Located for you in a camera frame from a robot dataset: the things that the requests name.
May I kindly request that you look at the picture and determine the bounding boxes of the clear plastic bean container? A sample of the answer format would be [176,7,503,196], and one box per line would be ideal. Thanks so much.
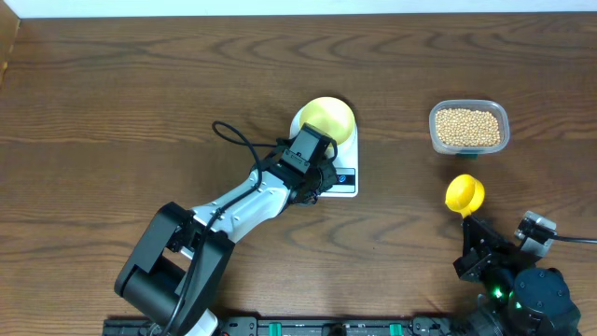
[429,99,510,156]

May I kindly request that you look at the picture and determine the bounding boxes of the black mounting rail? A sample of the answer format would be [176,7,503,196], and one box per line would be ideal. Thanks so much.
[102,315,467,336]

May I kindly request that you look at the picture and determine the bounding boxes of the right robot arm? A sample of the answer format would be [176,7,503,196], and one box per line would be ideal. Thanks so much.
[451,211,581,336]

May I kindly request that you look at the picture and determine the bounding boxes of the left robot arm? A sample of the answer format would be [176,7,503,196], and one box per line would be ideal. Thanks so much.
[114,124,338,335]

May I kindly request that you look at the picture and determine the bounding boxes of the soybeans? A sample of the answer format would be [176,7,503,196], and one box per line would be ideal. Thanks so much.
[434,108,502,147]

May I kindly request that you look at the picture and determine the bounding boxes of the pale yellow bowl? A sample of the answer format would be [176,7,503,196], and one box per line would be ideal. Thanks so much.
[299,97,356,145]

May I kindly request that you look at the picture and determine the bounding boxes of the yellow measuring scoop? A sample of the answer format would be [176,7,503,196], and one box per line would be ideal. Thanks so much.
[445,175,485,218]

